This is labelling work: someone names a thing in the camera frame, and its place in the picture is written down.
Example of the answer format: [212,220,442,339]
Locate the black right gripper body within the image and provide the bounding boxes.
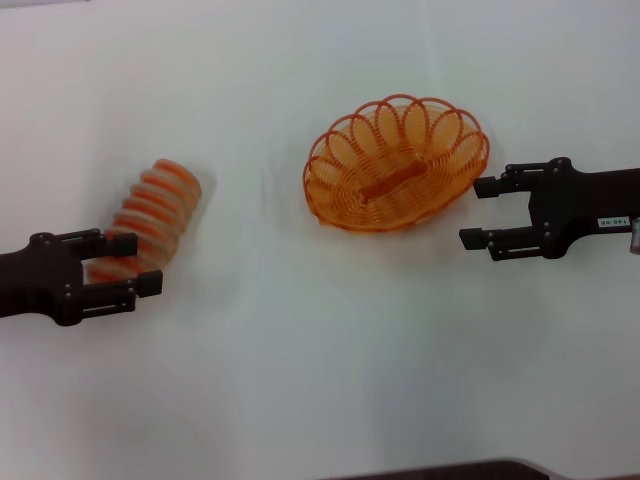
[528,157,640,261]

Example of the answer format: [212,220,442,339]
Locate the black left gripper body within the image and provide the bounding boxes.
[0,231,90,328]

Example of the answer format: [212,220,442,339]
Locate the orange and cream striped bread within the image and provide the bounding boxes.
[84,158,203,300]

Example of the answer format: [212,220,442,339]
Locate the orange wire basket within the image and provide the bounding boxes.
[302,92,491,234]

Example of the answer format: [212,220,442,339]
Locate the dark brown robot base edge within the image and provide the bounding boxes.
[319,456,640,480]

